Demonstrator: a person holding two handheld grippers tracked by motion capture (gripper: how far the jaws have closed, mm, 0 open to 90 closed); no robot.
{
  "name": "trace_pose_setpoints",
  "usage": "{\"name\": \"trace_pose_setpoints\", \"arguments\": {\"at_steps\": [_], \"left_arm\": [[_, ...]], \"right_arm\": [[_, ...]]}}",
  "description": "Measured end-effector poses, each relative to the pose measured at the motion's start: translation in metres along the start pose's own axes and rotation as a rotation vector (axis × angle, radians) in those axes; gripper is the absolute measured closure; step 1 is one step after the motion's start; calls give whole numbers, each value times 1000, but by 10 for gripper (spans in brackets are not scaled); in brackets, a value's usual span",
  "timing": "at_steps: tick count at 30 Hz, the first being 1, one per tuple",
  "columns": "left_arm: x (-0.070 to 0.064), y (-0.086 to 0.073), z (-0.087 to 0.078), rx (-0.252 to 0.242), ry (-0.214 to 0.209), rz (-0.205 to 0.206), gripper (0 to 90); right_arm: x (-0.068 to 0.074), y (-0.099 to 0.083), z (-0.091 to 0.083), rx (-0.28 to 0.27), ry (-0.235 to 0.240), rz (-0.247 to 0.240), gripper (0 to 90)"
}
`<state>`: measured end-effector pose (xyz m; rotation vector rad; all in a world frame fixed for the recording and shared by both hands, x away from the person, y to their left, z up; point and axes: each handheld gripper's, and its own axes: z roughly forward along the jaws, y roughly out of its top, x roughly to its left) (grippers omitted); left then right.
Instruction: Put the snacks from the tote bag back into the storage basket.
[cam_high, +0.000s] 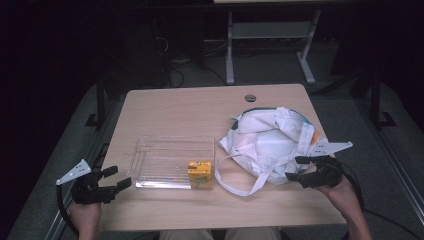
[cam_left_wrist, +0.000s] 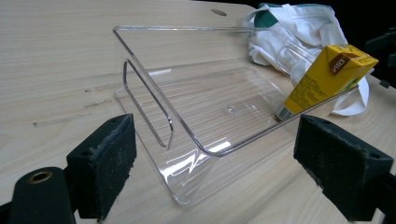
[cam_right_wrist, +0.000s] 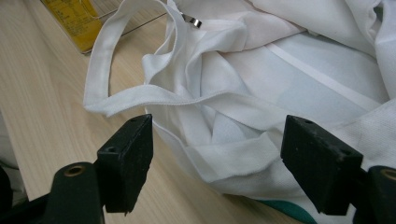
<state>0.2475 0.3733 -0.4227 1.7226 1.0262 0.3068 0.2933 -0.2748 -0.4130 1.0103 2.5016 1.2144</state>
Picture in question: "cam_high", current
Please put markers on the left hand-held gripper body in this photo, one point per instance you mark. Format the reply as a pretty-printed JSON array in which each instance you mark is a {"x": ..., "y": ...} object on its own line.
[{"x": 88, "y": 191}]

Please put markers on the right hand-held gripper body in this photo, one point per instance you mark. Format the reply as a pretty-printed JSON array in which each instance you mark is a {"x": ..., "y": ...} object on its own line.
[{"x": 325, "y": 173}]

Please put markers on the white tote bag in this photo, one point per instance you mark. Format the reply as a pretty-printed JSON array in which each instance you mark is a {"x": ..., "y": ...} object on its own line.
[{"x": 266, "y": 136}]

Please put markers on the clear plastic tray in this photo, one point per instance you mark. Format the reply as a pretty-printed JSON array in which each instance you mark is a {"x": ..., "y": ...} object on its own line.
[{"x": 163, "y": 160}]

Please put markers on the yellow juice box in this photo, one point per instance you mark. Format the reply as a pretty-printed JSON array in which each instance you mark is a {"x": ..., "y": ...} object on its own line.
[{"x": 200, "y": 175}]

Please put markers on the person's left hand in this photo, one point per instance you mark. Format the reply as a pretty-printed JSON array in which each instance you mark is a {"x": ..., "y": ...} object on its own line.
[{"x": 85, "y": 216}]

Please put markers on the person's right hand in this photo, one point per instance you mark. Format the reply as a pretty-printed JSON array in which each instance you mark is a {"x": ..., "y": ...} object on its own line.
[{"x": 338, "y": 195}]

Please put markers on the black metal stand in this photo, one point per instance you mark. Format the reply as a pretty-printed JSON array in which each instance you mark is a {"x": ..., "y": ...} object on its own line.
[
  {"x": 100, "y": 106},
  {"x": 376, "y": 100}
]

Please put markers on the grey table grommet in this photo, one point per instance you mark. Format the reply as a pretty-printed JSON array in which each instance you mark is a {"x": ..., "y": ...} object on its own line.
[{"x": 250, "y": 98}]

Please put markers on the aluminium floor rail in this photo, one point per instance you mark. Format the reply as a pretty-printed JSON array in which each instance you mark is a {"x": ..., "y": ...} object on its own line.
[
  {"x": 56, "y": 226},
  {"x": 393, "y": 156}
]

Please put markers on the white metal desk frame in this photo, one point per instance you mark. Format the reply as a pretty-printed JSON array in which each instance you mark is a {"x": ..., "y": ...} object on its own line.
[{"x": 266, "y": 30}]

